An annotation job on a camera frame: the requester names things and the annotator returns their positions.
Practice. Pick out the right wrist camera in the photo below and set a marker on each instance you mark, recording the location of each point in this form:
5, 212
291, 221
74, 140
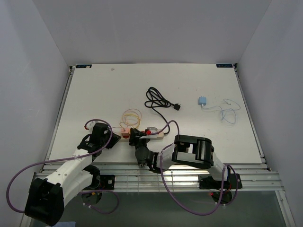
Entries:
151, 131

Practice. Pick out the pink charger plug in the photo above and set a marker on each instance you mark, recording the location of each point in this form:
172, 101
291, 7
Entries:
125, 132

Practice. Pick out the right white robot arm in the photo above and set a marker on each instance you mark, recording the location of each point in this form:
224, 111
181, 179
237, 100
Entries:
197, 152

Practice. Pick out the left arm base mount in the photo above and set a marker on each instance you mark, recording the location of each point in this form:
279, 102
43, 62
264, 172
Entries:
103, 182

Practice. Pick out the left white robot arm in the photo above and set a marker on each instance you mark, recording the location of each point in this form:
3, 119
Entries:
48, 197

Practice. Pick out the beige red power strip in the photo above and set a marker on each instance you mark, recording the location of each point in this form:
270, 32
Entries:
159, 136

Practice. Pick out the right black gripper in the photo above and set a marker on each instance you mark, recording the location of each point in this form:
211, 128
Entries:
135, 139

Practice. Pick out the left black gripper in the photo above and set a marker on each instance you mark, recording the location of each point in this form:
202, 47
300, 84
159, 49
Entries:
114, 140

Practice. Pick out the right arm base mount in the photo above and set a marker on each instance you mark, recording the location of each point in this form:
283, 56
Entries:
207, 182

